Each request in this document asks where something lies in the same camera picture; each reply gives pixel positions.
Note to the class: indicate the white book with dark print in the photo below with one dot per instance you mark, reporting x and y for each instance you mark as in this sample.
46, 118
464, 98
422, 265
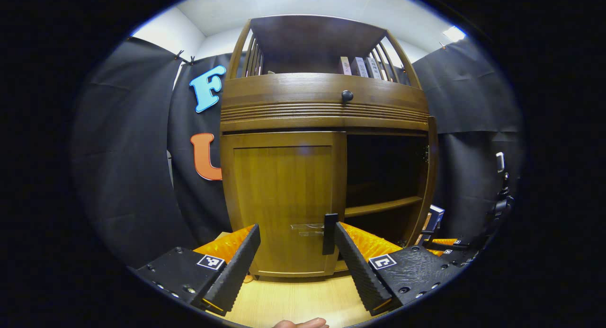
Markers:
374, 68

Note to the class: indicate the black backdrop cloth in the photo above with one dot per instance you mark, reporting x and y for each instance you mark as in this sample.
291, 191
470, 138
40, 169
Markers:
128, 153

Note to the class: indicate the brown red book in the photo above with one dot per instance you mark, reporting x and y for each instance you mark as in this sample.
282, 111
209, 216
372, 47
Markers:
426, 222

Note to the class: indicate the wooden cabinet door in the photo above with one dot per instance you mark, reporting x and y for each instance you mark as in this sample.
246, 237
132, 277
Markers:
279, 200
432, 176

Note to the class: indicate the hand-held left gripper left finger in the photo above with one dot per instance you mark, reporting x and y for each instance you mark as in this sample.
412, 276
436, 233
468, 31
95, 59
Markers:
236, 271

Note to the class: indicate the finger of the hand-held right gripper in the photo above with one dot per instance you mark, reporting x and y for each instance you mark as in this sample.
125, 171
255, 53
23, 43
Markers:
461, 258
445, 245

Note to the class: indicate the wooden double-door shoe cabinet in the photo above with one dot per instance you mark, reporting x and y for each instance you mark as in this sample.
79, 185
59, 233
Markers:
322, 86

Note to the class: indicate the wooden inner cabinet shelf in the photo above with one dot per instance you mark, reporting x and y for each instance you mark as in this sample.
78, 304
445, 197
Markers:
383, 206

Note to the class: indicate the grey white book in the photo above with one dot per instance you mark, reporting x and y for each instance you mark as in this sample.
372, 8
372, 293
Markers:
360, 66

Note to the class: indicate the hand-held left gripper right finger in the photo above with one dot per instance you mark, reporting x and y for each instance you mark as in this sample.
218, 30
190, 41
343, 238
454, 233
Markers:
360, 271

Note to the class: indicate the small ceiling light panel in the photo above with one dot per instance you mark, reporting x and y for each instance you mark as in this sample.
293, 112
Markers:
454, 33

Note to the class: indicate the black round drawer knob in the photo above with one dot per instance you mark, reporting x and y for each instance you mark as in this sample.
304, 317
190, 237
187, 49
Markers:
347, 96

